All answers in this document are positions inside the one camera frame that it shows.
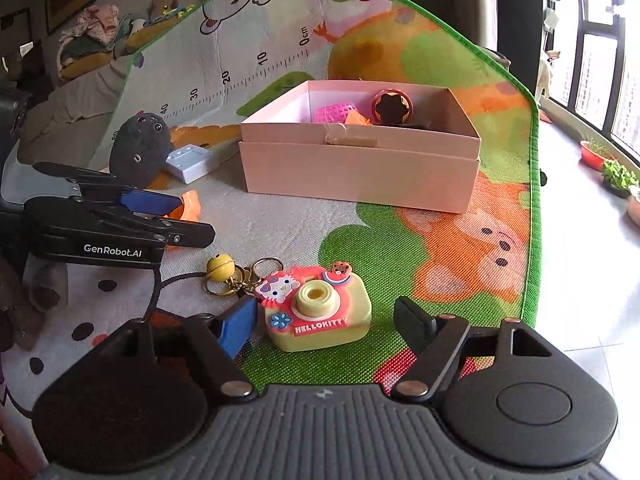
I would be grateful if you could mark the orange plastic toy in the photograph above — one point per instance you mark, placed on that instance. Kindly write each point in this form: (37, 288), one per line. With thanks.
(189, 205)
(359, 119)

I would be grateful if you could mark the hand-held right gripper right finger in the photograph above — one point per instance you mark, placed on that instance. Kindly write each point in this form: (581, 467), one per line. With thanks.
(414, 325)

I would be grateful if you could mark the black window frame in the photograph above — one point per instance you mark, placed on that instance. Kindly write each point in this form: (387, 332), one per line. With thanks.
(600, 35)

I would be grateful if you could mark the white animal figurine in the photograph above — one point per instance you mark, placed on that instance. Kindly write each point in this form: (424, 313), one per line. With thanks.
(546, 77)

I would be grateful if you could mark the brown bear plush toy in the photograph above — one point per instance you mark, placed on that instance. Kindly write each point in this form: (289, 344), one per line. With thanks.
(165, 4)

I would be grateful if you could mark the beige bed sheet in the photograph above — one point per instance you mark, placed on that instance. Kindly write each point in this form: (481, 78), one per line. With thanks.
(75, 100)

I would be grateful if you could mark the green potted plant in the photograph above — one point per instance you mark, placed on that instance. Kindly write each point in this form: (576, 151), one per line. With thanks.
(619, 176)

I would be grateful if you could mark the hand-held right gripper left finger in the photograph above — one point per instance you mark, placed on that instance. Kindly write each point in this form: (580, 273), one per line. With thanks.
(239, 326)

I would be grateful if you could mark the red plant pot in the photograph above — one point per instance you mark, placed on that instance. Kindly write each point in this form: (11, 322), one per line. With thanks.
(596, 154)

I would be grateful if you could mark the pink round flower toy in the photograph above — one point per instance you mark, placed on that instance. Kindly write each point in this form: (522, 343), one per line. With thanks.
(391, 106)

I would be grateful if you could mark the pile of clothes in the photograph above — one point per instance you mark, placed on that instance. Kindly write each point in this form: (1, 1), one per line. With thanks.
(95, 27)

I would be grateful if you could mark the white paper tag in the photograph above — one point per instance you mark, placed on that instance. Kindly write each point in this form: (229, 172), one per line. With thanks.
(552, 18)

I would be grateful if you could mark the dark suitcase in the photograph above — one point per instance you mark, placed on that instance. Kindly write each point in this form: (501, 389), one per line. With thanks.
(15, 110)

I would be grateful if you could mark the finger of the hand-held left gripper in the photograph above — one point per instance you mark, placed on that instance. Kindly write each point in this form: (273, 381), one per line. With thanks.
(150, 201)
(180, 237)

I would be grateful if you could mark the yellow pink toy camera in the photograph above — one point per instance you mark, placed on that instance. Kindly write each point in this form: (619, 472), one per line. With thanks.
(315, 312)

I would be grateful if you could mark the person's left hand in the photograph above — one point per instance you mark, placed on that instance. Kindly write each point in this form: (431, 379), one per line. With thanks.
(35, 300)

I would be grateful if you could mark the white plastic tray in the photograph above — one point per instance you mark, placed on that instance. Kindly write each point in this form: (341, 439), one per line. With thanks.
(190, 162)

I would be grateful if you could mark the colourful cartoon play mat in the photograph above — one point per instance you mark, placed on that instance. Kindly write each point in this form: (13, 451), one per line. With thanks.
(350, 240)

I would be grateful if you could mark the pink cardboard box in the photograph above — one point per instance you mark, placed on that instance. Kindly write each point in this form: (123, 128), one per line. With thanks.
(360, 170)

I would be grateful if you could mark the pink mesh toy basket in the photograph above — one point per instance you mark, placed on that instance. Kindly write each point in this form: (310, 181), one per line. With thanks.
(334, 111)

